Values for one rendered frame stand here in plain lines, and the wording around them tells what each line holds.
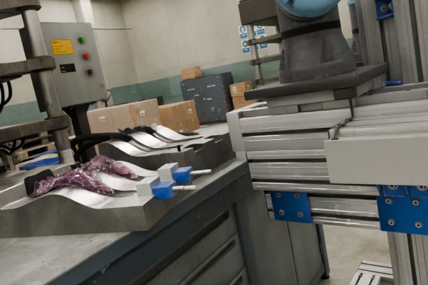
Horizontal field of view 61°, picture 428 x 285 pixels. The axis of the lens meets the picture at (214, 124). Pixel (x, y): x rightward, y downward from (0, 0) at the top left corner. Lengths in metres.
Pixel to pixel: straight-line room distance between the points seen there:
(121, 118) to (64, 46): 3.35
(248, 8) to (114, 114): 2.39
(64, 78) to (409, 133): 1.55
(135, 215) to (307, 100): 0.41
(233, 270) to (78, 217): 0.57
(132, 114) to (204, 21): 4.42
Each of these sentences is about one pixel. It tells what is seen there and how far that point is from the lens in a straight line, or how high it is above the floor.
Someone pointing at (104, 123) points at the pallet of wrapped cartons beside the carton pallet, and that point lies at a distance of 5.40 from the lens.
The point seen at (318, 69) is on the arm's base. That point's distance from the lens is 0.69.
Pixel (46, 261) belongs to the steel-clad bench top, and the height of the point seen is 0.80.
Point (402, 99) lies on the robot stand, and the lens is 0.68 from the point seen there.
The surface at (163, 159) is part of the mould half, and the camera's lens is 1.07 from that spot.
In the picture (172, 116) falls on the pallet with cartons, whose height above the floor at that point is 0.59.
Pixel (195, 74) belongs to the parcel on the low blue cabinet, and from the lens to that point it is 8.55.
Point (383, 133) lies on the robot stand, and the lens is 0.59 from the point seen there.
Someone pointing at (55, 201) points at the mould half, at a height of 0.88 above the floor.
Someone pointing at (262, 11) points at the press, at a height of 1.82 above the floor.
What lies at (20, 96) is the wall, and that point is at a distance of 8.46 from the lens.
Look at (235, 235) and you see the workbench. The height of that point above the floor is 0.56.
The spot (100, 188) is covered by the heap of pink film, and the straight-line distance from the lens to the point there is 0.88.
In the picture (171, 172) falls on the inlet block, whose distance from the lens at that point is 0.89.
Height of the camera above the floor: 1.08
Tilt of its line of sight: 7 degrees down
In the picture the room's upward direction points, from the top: 11 degrees counter-clockwise
